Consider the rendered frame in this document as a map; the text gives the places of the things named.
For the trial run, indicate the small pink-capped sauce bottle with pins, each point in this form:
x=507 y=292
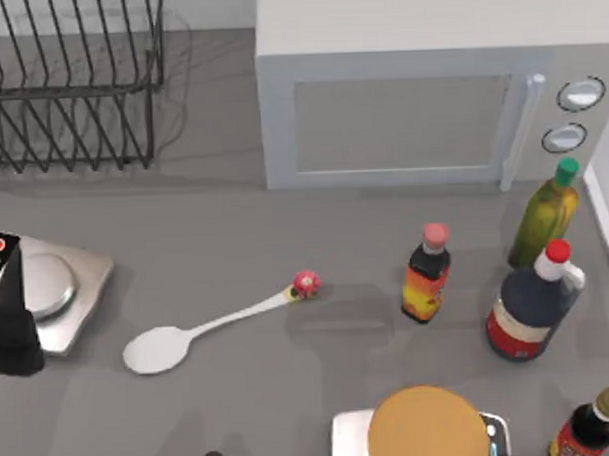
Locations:
x=426 y=284

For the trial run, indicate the microwave oven door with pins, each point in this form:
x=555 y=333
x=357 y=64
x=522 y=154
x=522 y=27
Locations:
x=401 y=124

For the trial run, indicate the white spoon with red ornament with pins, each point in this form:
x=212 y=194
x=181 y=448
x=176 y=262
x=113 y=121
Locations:
x=158 y=348

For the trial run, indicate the white kitchen scale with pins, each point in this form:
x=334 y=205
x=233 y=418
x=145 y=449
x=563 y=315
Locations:
x=349 y=439

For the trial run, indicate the pale microwave oven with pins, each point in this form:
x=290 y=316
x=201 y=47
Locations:
x=377 y=20

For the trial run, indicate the silver kitchen scale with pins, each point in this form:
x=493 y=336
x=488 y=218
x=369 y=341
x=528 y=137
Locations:
x=81 y=291

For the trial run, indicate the round brown bread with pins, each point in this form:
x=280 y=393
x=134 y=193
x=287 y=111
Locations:
x=426 y=429

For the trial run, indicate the large red-capped dark bottle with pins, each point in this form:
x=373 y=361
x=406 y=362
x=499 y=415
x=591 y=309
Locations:
x=527 y=305

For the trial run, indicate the green oil bottle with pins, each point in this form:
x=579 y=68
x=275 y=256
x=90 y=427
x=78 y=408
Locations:
x=547 y=219

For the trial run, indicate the small microwave knob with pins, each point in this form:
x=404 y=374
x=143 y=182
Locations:
x=564 y=138

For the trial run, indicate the large microwave knob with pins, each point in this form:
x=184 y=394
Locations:
x=580 y=94

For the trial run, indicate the olive-capped dark sauce bottle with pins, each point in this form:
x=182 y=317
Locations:
x=589 y=428

